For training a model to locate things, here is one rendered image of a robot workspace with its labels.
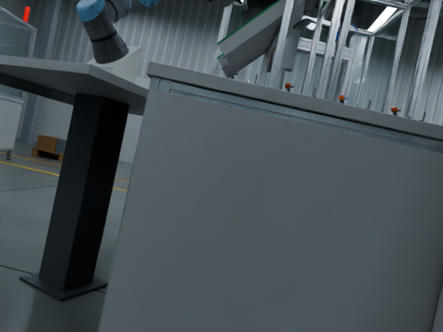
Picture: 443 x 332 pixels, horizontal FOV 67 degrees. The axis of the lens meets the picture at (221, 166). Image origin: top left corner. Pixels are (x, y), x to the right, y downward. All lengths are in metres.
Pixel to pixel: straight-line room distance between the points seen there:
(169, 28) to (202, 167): 9.81
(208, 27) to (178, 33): 0.86
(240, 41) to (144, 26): 9.69
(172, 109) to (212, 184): 0.19
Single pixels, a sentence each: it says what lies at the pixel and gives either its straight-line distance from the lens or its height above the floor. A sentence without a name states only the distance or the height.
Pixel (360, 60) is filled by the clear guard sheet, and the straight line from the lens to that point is 3.18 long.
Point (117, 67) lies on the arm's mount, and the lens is 1.51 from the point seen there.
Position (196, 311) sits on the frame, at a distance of 0.82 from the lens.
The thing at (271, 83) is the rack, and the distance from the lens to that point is 0.99.
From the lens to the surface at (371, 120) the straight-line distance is 0.82.
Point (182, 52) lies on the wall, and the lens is 10.16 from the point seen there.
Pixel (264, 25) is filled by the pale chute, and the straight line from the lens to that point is 1.07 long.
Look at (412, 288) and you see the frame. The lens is 0.92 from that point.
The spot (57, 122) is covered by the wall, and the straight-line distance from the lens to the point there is 11.12.
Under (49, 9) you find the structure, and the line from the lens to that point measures 10.79.
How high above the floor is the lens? 0.68
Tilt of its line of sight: 1 degrees down
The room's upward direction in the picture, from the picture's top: 12 degrees clockwise
